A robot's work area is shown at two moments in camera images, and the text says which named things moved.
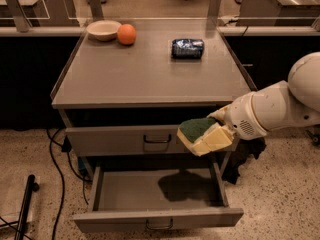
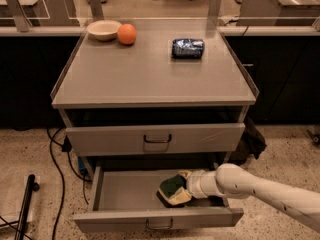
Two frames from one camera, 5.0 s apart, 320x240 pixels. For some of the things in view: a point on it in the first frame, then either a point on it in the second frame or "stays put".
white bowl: (103, 30) stays put
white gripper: (239, 115) to (194, 185)
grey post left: (22, 23) stays put
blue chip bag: (187, 48) stays put
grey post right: (214, 6) stays put
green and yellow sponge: (189, 130) to (169, 185)
